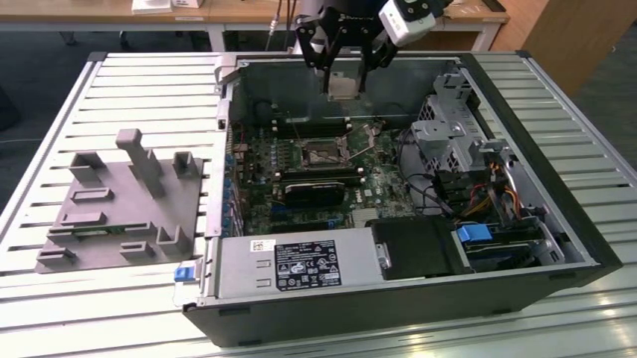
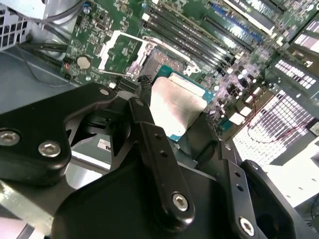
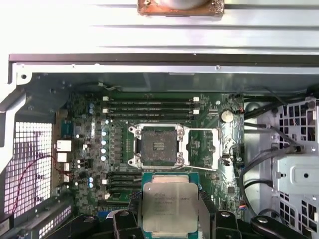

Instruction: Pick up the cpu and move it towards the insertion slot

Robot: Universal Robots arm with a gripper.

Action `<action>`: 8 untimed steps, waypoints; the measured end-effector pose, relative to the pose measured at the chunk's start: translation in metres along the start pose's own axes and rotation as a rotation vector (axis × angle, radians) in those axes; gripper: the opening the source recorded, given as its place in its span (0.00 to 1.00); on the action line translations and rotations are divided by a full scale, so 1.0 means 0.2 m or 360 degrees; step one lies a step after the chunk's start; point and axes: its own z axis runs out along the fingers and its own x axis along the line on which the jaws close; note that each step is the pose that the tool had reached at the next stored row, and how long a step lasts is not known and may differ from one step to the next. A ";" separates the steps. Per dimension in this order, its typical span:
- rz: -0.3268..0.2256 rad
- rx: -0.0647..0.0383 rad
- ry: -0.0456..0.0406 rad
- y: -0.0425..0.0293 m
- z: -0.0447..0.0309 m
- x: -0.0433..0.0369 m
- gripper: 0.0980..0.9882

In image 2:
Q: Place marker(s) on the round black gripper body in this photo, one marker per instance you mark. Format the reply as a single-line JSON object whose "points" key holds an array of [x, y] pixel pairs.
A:
{"points": [[112, 206]]}

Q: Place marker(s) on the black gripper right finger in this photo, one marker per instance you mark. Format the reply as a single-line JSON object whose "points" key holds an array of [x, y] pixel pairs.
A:
{"points": [[231, 169]]}

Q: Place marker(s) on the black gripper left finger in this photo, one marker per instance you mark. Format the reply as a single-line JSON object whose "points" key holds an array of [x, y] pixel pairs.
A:
{"points": [[32, 129]]}

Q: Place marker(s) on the CPU with silver top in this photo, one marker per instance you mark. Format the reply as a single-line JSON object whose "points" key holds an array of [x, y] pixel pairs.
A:
{"points": [[174, 104]]}

